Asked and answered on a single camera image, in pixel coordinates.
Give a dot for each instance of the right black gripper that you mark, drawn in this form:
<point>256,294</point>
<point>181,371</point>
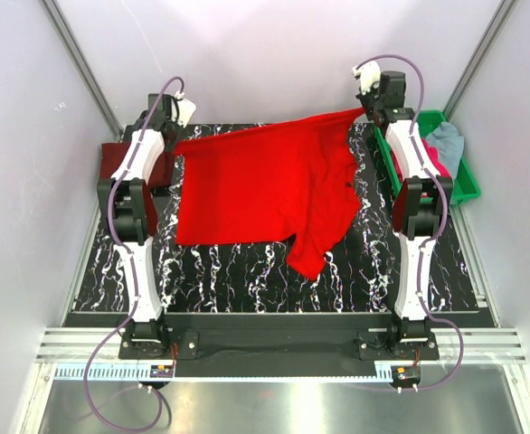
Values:
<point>364,98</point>

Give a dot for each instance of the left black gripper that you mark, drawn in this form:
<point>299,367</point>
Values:
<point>179,130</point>

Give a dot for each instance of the bright red t-shirt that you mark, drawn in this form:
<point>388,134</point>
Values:
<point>291,180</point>

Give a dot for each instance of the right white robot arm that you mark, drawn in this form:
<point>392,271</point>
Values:
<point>420,210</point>

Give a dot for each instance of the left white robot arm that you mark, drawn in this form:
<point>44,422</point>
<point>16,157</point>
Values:
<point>126,203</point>

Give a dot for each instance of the folded maroon t-shirt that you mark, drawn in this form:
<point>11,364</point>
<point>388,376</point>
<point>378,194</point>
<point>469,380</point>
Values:
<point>112,155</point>

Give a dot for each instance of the pink crumpled t-shirt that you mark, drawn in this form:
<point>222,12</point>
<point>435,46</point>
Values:
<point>432,153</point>

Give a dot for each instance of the grey-blue crumpled t-shirt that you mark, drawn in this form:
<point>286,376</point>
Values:
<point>449,144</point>

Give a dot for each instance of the green plastic bin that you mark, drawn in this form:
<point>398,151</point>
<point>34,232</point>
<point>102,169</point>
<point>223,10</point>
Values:
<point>465,185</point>

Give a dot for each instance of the left orange connector block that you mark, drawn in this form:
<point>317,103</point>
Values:
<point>162,371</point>

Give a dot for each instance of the orange connector block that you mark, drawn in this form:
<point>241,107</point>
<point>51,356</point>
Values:
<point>405,373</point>
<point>162,371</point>

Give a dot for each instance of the right orange connector block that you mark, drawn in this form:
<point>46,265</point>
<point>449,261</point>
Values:
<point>405,373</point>

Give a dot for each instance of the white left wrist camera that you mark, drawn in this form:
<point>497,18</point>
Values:
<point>184,109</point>

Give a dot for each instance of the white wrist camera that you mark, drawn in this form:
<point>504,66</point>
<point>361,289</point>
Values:
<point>367,75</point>
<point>184,109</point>

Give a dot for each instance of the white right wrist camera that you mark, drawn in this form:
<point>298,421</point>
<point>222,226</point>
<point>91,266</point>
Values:
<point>367,75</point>

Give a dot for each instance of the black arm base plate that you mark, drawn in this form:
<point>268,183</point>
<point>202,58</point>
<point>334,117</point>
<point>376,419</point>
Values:
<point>253,346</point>

